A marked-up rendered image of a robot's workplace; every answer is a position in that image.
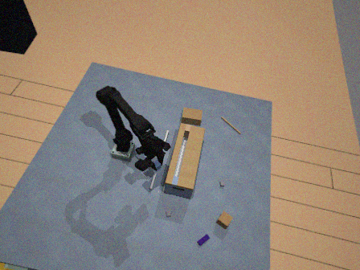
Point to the purple rectangular block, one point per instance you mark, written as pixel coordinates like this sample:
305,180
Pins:
203,239

